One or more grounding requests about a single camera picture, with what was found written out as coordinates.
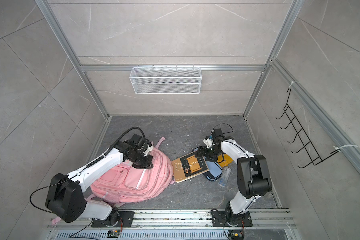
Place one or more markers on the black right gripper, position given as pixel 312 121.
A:
pixel 204 152

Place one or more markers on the black wire hook rack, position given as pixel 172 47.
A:
pixel 301 136

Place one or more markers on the blue pencil case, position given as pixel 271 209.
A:
pixel 215 170

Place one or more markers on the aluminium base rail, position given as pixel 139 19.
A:
pixel 205 219

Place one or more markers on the brown and black book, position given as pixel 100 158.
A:
pixel 188 166

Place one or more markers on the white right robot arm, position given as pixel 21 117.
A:
pixel 253 175

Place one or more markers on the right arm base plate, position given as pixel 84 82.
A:
pixel 226 218

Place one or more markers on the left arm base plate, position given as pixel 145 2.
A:
pixel 115 220

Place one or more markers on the white wire mesh basket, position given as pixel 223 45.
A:
pixel 166 80

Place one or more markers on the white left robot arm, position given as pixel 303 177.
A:
pixel 65 197

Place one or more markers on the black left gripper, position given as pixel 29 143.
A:
pixel 148 165

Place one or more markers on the pink school backpack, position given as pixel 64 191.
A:
pixel 124 184

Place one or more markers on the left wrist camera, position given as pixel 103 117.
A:
pixel 141 144

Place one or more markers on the clear plastic eraser box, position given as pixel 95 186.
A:
pixel 225 177

